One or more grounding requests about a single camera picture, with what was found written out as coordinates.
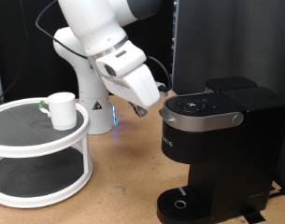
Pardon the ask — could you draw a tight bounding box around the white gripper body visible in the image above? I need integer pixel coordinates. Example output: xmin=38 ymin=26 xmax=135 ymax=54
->
xmin=103 ymin=63 xmax=162 ymax=110

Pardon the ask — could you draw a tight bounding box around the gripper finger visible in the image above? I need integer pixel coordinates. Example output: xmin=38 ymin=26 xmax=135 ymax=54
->
xmin=134 ymin=105 xmax=149 ymax=119
xmin=128 ymin=101 xmax=139 ymax=114

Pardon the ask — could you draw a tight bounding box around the white mug green-marked handle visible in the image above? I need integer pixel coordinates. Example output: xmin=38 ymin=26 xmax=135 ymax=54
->
xmin=38 ymin=91 xmax=78 ymax=132

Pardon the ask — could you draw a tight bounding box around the black Keurig coffee machine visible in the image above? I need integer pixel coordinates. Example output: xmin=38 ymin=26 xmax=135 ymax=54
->
xmin=156 ymin=76 xmax=285 ymax=224

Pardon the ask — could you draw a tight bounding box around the white two-tier turntable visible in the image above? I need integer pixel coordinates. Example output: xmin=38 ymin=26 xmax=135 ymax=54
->
xmin=0 ymin=97 xmax=93 ymax=209

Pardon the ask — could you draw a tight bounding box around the dark grey partition panel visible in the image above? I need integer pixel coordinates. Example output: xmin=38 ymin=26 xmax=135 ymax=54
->
xmin=171 ymin=0 xmax=285 ymax=200

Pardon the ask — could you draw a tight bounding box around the black backdrop curtain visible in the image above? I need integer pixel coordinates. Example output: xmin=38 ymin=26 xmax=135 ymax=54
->
xmin=0 ymin=0 xmax=175 ymax=104

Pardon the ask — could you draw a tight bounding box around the black tape strip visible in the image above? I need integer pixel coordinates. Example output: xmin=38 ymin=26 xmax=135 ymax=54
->
xmin=240 ymin=206 xmax=267 ymax=224

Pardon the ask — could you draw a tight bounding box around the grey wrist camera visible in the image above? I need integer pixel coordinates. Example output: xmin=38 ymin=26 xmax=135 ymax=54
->
xmin=155 ymin=81 xmax=169 ymax=101

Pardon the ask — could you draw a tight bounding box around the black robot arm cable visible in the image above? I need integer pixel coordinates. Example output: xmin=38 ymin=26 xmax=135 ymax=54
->
xmin=35 ymin=0 xmax=173 ymax=92

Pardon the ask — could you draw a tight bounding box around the thin black dangling cable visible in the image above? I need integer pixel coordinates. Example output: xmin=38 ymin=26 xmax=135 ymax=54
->
xmin=0 ymin=0 xmax=28 ymax=105

